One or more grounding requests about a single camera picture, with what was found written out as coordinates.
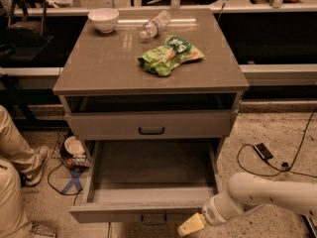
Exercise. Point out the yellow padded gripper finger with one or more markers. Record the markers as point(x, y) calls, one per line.
point(193, 224)

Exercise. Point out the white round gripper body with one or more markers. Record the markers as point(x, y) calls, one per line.
point(211, 211)

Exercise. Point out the grey drawer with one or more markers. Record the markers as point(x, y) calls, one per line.
point(151, 125)
point(149, 181)

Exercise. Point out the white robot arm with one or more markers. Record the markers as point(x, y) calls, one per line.
point(245, 194)

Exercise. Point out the grey drawer cabinet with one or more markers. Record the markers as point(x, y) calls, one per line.
point(103, 74)

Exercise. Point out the black phone on floor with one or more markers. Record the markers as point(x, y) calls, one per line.
point(263, 151)

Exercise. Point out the black bar on floor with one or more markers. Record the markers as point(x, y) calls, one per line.
point(312, 227)

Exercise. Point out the green snack chip bag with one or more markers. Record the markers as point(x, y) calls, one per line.
point(163, 59)

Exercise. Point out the grey sneaker shoe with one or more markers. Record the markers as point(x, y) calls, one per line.
point(34, 164)

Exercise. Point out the person leg beige trousers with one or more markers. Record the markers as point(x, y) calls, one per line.
point(14, 222)

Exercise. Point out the clear plastic water bottle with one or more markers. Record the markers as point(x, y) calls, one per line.
point(154, 26)

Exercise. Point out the white ceramic bowl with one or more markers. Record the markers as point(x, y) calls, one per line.
point(104, 20)

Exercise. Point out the black chair at left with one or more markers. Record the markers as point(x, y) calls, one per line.
point(24, 33)

